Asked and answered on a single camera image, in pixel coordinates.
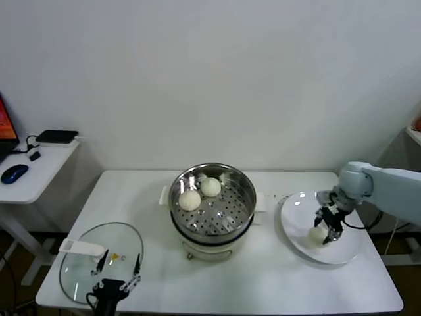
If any blue computer mouse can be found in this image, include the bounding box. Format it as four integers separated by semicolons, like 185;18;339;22
0;164;30;184

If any white shelf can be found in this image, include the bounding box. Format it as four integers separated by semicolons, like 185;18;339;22
405;126;421;145

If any white table base foot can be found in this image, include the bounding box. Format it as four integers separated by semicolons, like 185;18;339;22
383;236;421;266

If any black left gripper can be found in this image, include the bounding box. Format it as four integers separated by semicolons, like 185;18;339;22
90;249;143;300

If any thin black desk cable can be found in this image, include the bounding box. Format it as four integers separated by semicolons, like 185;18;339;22
12;134;42;155

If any glass lid with white handle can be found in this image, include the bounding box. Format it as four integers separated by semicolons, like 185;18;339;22
58;222;145;304

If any black laptop with red screen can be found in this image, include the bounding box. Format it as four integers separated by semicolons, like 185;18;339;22
0;93;20;164

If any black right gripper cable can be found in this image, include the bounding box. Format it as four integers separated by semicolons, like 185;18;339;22
341;210;384;230

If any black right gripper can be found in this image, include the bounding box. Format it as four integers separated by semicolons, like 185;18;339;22
314;204;346;245

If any flat black box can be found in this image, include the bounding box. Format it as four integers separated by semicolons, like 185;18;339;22
35;130;79;144

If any white hanging cable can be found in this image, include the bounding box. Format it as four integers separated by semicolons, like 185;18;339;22
383;219;401;257

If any stainless steel steamer basket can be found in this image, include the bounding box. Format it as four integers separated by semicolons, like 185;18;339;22
168;161;257;238

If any white oval plate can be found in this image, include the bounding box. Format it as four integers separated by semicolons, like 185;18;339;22
280;192;365;265

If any cream electric cooking pot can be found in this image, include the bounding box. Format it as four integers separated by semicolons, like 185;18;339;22
159;186;267;261

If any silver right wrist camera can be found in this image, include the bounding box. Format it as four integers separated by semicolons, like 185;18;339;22
315;190;335;208

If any white steamed baozi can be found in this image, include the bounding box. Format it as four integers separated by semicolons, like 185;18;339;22
308;227;327;248
200;177;222;198
178;190;201;211

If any white side table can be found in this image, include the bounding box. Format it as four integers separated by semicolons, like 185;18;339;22
0;136;80;287

